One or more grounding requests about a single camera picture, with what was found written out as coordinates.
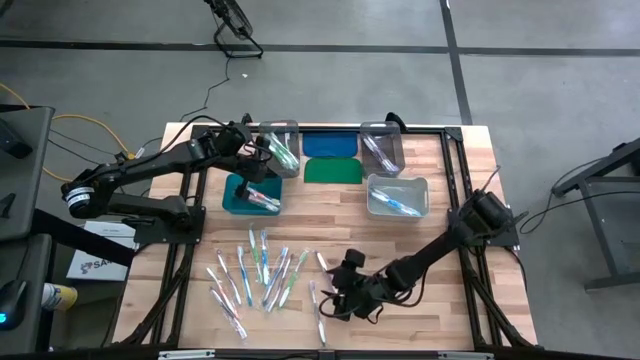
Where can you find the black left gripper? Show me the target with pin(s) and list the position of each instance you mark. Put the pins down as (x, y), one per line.
(257, 167)

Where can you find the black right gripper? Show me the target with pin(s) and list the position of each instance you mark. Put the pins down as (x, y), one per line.
(370, 292)

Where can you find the orange toothbrush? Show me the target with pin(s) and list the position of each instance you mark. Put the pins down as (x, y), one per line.
(228, 313)
(265, 195)
(262, 204)
(222, 292)

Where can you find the green toothbrush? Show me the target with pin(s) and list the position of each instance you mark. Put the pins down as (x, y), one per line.
(287, 152)
(294, 277)
(277, 152)
(255, 255)

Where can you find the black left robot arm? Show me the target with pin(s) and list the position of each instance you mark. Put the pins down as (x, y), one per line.
(150, 165)

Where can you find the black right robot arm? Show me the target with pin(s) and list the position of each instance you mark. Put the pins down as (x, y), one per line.
(435, 250)

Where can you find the teal plastic bin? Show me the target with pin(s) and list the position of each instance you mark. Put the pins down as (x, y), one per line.
(232, 207)

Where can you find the clear grey plastic bin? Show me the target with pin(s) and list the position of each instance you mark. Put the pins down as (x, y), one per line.
(292, 127)
(395, 132)

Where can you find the green bin lid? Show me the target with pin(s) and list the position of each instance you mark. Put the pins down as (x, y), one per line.
(332, 171)

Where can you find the blue bin lid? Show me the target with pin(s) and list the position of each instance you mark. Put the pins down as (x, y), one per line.
(330, 145)

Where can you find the yellow power plug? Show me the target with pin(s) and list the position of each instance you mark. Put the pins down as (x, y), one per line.
(122, 159)

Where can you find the light grey plastic bin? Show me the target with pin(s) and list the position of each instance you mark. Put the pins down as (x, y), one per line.
(415, 182)

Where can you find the white printed box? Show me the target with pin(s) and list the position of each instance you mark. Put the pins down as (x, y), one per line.
(100, 267)

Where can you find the black floor fan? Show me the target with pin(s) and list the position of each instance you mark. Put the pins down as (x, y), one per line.
(235, 20)

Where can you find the black desk beam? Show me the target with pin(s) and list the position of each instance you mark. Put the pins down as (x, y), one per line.
(75, 240)

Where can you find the white yellow can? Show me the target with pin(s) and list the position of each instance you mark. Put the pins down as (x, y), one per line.
(62, 297)

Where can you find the dark grey desk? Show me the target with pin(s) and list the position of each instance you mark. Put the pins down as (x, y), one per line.
(30, 260)

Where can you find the black desk device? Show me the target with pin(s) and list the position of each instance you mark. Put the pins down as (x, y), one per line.
(12, 142)

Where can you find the black computer mouse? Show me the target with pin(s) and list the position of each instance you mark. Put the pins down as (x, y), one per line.
(11, 300)

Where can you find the black desk frame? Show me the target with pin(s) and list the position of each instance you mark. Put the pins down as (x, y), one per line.
(600, 225)

